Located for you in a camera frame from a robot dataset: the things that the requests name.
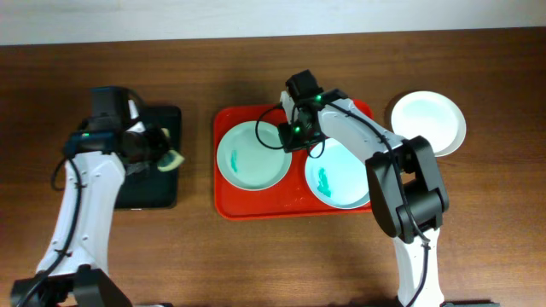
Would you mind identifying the black plastic tray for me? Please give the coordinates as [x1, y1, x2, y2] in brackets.
[114, 106, 182, 210]

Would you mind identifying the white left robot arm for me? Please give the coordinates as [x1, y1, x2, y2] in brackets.
[10, 124, 182, 306]

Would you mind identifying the cream white plate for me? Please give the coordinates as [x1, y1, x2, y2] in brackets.
[389, 90, 467, 157]

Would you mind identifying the light blue plate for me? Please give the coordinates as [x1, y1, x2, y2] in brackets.
[305, 138, 370, 210]

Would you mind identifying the green yellow scrub sponge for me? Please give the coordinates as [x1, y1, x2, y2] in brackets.
[156, 128, 185, 172]

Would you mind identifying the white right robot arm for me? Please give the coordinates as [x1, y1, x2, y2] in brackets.
[280, 90, 449, 306]

